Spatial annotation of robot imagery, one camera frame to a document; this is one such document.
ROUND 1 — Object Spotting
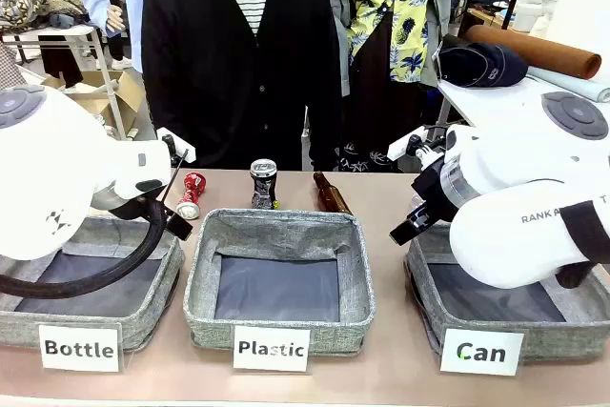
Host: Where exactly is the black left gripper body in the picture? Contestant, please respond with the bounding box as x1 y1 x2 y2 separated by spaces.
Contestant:
110 193 169 224

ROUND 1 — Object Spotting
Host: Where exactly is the grey hanging jacket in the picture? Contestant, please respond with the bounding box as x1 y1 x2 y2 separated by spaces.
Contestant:
299 0 452 98

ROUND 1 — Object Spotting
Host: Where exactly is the pale mannequin hand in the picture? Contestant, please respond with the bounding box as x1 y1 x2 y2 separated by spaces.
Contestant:
105 5 127 33

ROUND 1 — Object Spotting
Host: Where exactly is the dark hanging garment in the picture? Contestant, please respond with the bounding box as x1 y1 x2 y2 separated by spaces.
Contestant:
39 34 86 90

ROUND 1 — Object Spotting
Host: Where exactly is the grey fabric basket labelled Bottle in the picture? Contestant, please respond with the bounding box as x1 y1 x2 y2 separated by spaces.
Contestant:
0 215 186 352

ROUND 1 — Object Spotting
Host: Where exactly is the patterned clothes pile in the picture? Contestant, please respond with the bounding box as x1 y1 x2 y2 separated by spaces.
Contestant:
0 0 90 31

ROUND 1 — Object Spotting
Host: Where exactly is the grey fabric basket labelled Plastic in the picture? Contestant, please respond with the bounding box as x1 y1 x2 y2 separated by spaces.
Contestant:
183 208 376 357

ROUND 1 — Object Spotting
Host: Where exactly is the white sign reading Bottle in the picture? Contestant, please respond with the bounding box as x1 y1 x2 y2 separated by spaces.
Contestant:
37 324 121 374

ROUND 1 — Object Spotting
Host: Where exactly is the crushed black pepsi can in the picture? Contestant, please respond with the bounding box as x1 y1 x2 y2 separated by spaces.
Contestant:
249 157 279 211

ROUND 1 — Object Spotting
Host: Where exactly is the checked fabric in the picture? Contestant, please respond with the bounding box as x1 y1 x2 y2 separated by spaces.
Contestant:
0 42 26 92

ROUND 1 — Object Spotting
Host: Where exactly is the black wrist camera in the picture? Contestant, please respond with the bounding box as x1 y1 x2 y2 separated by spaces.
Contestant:
414 132 448 160

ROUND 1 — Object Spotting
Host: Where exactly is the navy baseball cap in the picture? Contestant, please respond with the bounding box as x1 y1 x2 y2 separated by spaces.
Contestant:
437 34 530 90

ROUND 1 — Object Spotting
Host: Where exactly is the black printed skirt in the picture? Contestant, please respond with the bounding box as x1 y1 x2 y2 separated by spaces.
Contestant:
339 10 433 174

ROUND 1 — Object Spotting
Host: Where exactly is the open cardboard box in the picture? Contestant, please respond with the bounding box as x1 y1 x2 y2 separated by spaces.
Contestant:
41 70 145 136

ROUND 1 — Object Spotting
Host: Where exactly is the brown material roll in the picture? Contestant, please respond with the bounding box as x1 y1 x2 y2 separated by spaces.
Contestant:
463 24 603 81

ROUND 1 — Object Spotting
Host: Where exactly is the grey fabric basket labelled Can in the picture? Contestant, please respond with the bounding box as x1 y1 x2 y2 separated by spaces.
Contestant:
403 223 610 365

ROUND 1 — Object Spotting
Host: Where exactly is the white clothes table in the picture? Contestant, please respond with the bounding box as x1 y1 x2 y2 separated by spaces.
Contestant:
0 23 129 141

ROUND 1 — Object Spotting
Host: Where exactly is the light blue material roll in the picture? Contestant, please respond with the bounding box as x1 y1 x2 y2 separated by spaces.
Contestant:
525 66 610 104

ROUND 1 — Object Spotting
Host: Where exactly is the white sign reading Can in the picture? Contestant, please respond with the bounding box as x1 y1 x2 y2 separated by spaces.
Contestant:
438 328 524 376

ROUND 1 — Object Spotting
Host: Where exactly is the white side table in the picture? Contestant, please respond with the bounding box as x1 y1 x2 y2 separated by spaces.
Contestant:
437 75 610 142

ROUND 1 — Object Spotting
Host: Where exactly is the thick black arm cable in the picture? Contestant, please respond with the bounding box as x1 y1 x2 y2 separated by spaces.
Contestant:
0 196 169 301

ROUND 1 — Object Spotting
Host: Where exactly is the white sign reading Plastic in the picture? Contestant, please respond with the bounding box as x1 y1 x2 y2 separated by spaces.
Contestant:
232 324 312 373

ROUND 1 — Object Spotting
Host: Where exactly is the black sleeve on arm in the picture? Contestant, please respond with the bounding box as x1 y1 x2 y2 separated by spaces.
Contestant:
555 199 610 290

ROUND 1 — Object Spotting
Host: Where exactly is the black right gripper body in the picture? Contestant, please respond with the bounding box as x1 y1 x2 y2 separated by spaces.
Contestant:
410 157 457 227

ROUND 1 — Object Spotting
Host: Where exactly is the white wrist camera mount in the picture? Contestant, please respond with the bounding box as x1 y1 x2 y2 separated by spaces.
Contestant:
155 126 197 164
386 125 430 163

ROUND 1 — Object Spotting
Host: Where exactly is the crushed red can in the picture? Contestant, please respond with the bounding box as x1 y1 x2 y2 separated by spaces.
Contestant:
175 172 209 218

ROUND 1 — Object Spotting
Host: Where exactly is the brown glass bottle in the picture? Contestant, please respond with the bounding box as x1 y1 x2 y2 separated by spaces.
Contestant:
313 171 355 216

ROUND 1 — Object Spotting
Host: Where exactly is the thin black camera cable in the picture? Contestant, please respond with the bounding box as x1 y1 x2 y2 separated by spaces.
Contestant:
159 149 190 211

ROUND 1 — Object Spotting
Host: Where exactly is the white bucket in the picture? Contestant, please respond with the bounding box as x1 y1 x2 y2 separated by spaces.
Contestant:
516 0 550 32

